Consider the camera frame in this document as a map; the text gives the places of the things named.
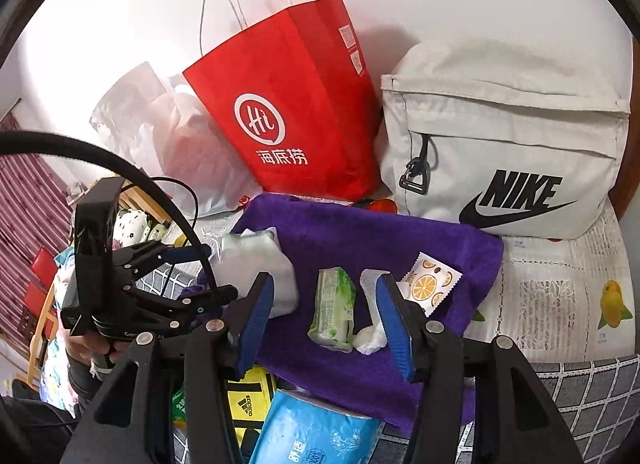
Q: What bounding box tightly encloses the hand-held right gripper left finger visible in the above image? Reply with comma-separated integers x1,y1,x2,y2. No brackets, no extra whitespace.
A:
60,271,276,464

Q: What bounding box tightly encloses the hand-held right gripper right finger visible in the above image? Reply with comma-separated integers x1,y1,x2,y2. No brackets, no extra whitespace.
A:
376,275,583,464

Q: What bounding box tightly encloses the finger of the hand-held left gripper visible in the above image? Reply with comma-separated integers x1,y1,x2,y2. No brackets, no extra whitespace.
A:
115,241,213,272
127,284,238,332

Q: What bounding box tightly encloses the white tissue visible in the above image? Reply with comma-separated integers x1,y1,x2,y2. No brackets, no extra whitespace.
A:
353,269,392,356

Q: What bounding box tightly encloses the lemon print packet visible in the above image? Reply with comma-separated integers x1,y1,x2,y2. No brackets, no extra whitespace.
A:
397,251,462,317

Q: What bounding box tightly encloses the white mesh drawstring pouch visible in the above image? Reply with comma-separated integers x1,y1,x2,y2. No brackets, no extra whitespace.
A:
210,226,301,320

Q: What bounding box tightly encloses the pale green tissue pack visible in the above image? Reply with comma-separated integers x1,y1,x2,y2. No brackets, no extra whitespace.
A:
307,267,357,351

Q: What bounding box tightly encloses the person's left forearm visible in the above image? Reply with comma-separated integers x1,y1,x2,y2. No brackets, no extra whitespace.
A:
65,359,108,415

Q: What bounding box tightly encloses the grey shoulder bag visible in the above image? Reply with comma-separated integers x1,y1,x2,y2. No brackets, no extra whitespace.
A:
379,39,631,240

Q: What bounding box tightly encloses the person's left hand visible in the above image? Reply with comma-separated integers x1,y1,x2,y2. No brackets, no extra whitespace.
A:
65,331,126,365

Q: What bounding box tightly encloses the white floral pillow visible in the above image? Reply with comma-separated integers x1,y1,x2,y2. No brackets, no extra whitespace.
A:
112,209,151,247

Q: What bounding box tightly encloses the wooden headboard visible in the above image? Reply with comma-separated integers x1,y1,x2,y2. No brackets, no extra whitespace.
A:
117,183,173,225

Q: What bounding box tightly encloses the yellow black fabric item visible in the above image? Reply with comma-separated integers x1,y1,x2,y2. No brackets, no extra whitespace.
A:
225,365,278,450

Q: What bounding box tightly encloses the red striped curtain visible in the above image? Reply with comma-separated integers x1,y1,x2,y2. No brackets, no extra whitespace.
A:
0,154,76,325

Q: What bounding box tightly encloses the purple towel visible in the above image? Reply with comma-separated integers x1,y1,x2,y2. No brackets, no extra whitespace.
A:
180,193,505,437

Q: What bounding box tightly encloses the green wet wipes pack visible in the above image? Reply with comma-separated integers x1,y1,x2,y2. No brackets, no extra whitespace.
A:
171,384,188,425

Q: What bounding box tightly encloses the blue tissue pack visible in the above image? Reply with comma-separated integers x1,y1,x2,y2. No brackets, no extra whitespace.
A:
247,389,383,464

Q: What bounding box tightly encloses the white plastic shopping bag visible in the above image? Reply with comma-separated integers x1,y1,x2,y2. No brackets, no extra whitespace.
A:
89,61,263,217

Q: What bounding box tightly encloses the red paper bag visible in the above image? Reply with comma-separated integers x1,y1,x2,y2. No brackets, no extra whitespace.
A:
182,0,383,202

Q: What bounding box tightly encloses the grey checked blanket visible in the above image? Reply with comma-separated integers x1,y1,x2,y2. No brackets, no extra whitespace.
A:
135,264,640,464

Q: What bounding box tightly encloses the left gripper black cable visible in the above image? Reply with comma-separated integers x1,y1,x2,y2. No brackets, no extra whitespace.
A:
135,176,201,270

